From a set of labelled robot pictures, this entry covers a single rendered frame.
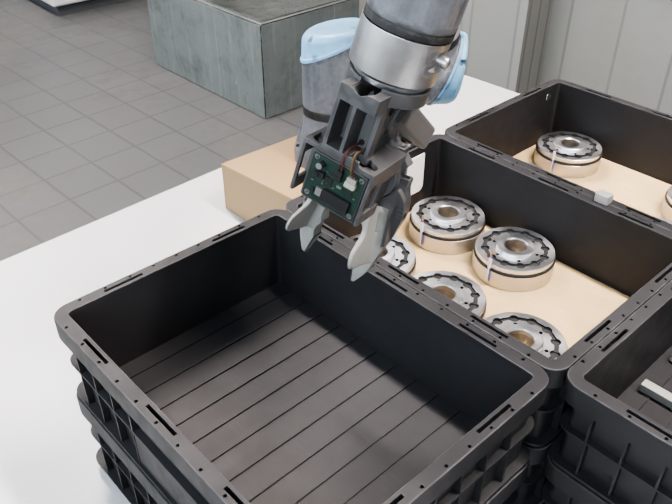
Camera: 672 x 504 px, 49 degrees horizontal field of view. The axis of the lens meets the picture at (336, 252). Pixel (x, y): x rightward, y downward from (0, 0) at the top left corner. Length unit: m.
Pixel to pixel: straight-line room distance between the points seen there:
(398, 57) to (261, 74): 2.67
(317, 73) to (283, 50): 2.06
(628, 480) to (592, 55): 2.63
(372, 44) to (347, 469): 0.39
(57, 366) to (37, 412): 0.08
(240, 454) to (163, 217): 0.67
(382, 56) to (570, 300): 0.48
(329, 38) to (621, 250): 0.54
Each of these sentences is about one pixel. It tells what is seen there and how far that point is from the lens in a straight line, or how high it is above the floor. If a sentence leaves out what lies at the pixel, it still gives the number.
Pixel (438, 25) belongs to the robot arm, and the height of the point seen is 1.23.
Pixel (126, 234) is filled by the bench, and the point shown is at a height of 0.70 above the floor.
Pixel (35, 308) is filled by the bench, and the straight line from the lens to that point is 1.19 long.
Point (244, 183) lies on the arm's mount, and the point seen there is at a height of 0.78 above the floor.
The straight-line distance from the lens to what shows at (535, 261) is 0.96.
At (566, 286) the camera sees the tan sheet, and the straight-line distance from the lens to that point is 0.98.
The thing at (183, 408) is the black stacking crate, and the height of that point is 0.83.
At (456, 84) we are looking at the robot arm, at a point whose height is 0.95.
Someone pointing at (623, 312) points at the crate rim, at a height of 0.93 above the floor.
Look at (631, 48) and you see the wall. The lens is 3.16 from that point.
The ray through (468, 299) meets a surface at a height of 0.86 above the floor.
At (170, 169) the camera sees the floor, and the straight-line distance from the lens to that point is 2.97.
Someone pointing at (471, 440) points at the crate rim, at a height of 0.93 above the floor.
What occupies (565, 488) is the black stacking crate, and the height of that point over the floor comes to 0.80.
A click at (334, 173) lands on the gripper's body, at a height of 1.11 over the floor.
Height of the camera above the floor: 1.41
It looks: 35 degrees down
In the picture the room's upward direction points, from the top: straight up
